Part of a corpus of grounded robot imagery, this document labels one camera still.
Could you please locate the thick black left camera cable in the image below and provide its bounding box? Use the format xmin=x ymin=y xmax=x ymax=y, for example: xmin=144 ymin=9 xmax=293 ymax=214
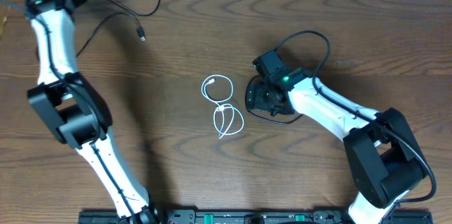
xmin=0 ymin=0 xmax=138 ymax=224

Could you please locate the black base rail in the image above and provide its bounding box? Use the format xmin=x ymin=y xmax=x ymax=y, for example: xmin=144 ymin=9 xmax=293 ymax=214
xmin=77 ymin=208 xmax=434 ymax=224

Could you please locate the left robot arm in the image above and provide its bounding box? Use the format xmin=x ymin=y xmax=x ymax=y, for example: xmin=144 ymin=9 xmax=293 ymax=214
xmin=14 ymin=0 xmax=167 ymax=224

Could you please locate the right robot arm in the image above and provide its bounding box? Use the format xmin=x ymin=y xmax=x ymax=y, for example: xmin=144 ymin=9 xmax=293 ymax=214
xmin=245 ymin=50 xmax=428 ymax=223

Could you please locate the thin black USB cable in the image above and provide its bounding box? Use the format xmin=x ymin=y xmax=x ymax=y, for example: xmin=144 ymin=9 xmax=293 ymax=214
xmin=75 ymin=0 xmax=162 ymax=58

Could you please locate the white USB cable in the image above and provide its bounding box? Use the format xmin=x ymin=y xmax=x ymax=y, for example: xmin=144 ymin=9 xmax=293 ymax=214
xmin=200 ymin=73 xmax=245 ymax=140

